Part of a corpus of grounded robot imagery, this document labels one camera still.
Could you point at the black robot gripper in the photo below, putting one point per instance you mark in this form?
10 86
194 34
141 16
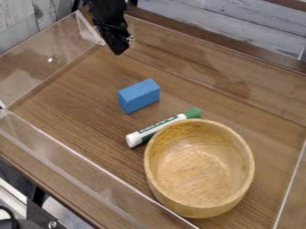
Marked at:
109 18

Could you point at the blue rectangular block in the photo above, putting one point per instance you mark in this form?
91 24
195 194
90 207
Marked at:
139 95

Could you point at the brown wooden bowl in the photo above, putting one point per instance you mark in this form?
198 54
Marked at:
199 167

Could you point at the green and white marker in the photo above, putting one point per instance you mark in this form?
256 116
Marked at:
143 135

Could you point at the clear acrylic corner bracket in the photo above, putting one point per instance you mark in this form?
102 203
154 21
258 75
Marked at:
88 31

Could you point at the clear acrylic barrier wall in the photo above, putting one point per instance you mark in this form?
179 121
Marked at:
103 199

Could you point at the black metal mount base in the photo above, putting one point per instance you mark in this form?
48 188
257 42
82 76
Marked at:
34 221

